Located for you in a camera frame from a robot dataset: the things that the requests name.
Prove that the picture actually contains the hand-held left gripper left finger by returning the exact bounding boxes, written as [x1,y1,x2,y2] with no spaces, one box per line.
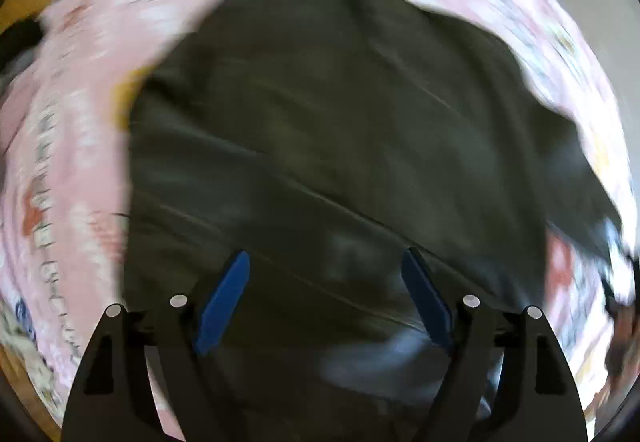
[60,250,251,442]

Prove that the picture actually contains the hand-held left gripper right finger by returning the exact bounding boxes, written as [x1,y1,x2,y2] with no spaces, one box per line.
[401,247,589,442]

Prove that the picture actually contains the black leather jacket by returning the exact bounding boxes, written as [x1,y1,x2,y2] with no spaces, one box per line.
[117,0,626,442]

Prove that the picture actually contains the pink printed bed sheet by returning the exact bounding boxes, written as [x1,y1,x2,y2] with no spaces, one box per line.
[0,0,637,442]

